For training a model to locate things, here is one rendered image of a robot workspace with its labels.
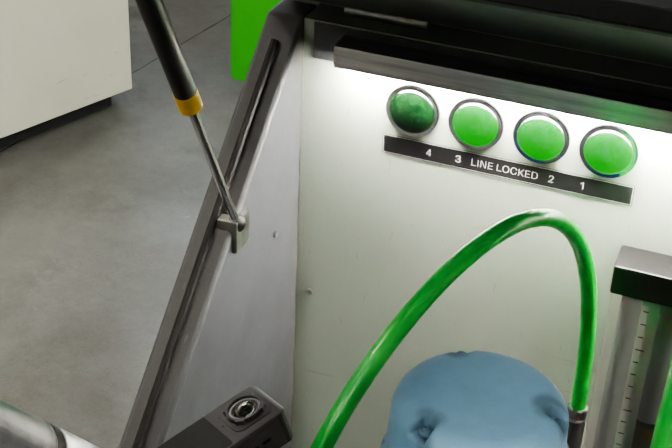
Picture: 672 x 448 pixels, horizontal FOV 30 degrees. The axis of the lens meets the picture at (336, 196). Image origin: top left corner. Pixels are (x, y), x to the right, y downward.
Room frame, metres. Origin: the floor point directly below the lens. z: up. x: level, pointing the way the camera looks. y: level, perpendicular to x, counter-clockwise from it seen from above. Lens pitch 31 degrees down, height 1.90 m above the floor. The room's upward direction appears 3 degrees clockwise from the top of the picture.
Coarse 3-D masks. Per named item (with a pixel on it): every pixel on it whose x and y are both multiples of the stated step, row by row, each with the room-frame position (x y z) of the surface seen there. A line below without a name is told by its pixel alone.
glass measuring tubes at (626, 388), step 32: (640, 256) 0.94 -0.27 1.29; (640, 288) 0.91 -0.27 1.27; (608, 320) 0.95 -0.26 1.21; (640, 320) 0.94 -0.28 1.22; (608, 352) 0.95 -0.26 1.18; (640, 352) 0.94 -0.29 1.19; (608, 384) 0.93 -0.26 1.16; (640, 384) 0.93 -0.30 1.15; (608, 416) 0.92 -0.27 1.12; (640, 416) 0.91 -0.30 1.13
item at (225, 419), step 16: (240, 400) 0.64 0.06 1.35; (256, 400) 0.64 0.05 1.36; (272, 400) 0.64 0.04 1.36; (208, 416) 0.63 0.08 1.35; (224, 416) 0.63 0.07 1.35; (240, 416) 0.62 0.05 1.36; (256, 416) 0.62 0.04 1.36; (272, 416) 0.62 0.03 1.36; (192, 432) 0.62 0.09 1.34; (208, 432) 0.62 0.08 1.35; (224, 432) 0.61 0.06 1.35; (240, 432) 0.61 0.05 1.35; (256, 432) 0.61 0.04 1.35; (272, 432) 0.62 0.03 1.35; (288, 432) 0.62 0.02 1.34
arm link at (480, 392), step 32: (480, 352) 0.43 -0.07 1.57; (416, 384) 0.41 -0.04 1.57; (448, 384) 0.41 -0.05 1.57; (480, 384) 0.41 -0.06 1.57; (512, 384) 0.41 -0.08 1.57; (544, 384) 0.41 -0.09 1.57; (416, 416) 0.39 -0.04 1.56; (448, 416) 0.39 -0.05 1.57; (480, 416) 0.39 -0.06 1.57; (512, 416) 0.39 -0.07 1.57; (544, 416) 0.39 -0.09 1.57
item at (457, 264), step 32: (512, 224) 0.77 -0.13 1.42; (544, 224) 0.80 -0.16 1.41; (576, 224) 0.83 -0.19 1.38; (480, 256) 0.74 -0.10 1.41; (576, 256) 0.85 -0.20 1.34; (416, 320) 0.69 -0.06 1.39; (384, 352) 0.67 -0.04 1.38; (352, 384) 0.65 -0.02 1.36; (576, 384) 0.88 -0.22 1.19; (576, 416) 0.88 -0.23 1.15
